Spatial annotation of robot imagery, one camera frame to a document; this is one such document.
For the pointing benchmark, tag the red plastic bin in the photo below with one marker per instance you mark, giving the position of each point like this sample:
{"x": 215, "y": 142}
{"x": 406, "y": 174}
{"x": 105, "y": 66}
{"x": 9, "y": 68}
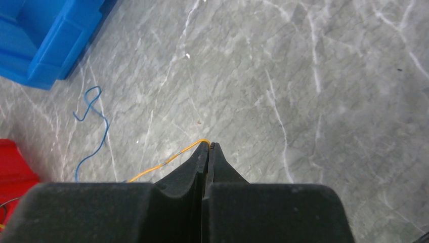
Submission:
{"x": 16, "y": 179}

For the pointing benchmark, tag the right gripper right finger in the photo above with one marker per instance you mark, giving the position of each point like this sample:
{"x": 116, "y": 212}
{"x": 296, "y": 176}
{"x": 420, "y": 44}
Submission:
{"x": 234, "y": 210}

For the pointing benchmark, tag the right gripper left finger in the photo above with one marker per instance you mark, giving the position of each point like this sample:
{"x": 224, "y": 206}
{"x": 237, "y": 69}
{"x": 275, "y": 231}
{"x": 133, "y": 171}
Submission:
{"x": 166, "y": 211}

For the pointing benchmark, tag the blue divided plastic bin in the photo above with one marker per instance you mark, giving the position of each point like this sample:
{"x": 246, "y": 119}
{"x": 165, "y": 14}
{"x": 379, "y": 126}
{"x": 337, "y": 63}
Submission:
{"x": 41, "y": 41}

